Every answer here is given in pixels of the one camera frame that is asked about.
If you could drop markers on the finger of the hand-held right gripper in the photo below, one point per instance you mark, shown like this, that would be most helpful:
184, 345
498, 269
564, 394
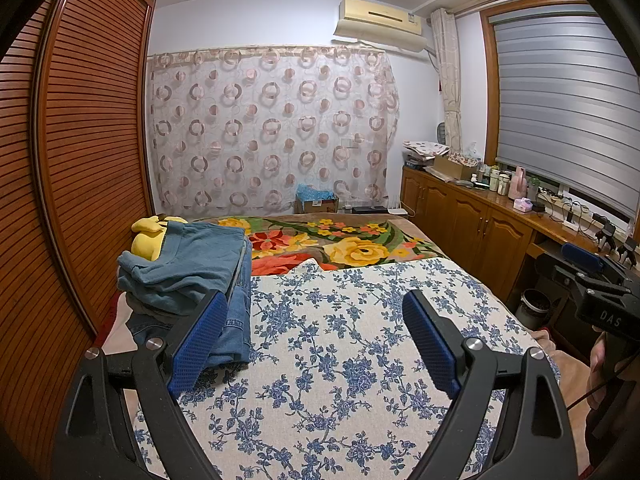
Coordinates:
582, 257

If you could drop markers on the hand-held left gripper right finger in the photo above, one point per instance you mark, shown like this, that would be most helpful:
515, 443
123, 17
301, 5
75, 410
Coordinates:
432, 345

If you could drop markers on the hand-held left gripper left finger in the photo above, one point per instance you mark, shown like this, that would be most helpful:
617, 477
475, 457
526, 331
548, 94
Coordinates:
197, 345

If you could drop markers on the teal short pants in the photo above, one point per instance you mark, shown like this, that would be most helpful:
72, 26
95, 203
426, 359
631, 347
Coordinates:
200, 255

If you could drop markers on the person's right hand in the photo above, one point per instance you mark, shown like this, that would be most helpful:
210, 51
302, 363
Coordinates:
597, 375

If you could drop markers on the blue denim jeans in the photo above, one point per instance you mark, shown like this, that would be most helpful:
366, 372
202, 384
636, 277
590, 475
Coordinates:
235, 330

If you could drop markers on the dark waste bin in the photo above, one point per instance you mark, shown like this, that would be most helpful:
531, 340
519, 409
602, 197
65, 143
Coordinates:
535, 307

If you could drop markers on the small pink box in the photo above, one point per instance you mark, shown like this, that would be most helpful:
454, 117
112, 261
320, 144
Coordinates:
523, 205

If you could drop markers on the pink bed blanket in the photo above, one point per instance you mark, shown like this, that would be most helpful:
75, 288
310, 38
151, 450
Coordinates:
115, 330

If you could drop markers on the pink bottle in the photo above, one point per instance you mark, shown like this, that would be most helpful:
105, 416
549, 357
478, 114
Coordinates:
518, 182

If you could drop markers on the blue floral bedsheet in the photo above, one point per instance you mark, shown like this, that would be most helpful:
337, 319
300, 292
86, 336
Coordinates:
325, 385

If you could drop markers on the yellow plush toy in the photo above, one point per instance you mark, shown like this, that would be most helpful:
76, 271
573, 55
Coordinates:
147, 240

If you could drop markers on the wooden cabinet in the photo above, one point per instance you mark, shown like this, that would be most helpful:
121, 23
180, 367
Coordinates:
465, 230

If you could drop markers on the row of toiletry bottles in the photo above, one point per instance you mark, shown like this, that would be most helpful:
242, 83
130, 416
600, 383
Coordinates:
492, 177

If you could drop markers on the grey window blind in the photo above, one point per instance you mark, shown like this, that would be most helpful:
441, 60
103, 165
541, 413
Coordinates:
570, 110

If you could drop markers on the flat black box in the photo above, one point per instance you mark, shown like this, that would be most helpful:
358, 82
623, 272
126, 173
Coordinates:
370, 209

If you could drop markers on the colourful flower blanket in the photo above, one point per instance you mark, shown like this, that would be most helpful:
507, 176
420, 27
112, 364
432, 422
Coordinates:
325, 240

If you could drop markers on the open cardboard box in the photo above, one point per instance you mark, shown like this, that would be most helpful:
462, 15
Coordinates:
452, 167

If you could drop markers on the cardboard box with blue plastic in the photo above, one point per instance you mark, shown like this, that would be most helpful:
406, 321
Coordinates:
317, 200

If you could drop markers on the small desk fan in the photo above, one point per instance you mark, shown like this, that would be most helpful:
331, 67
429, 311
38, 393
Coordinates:
441, 132

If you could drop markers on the patterned folded cloth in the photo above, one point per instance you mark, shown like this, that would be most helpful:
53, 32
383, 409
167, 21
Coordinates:
425, 149

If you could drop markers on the wooden louvered wardrobe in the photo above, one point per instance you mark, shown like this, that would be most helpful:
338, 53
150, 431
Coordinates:
75, 160

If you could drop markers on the beige patterned curtain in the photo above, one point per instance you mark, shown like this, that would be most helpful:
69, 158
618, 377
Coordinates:
447, 80

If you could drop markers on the circle print sheer curtain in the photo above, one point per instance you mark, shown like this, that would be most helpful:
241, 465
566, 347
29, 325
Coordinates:
270, 130

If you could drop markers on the beige air conditioner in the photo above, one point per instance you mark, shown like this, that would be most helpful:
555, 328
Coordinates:
380, 22

